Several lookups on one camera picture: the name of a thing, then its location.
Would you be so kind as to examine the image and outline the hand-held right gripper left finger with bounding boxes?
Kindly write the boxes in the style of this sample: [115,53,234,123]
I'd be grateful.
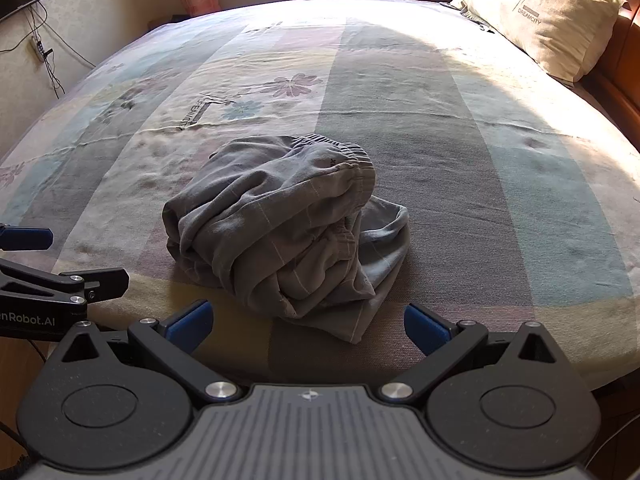
[59,299,242,404]

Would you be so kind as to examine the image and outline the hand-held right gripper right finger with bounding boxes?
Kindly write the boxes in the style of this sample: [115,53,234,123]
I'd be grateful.
[378,302,569,404]

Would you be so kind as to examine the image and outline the grey pants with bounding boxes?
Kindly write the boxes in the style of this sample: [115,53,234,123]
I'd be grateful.
[161,133,410,345]

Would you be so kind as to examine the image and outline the beige printed pillow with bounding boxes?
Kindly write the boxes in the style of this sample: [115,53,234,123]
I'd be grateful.
[452,0,629,85]

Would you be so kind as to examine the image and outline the black wall cables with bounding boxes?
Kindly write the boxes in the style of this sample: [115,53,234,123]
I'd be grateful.
[0,2,97,99]

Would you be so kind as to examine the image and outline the white power strip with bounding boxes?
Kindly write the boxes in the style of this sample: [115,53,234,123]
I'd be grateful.
[29,35,52,64]

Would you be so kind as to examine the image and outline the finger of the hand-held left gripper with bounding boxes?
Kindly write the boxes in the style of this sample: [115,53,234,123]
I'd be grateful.
[0,225,54,251]
[0,258,130,312]

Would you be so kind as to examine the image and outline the wooden headboard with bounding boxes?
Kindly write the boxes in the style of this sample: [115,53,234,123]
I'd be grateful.
[550,0,640,157]

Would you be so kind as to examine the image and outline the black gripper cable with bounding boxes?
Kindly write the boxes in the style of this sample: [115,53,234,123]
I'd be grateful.
[0,421,32,480]

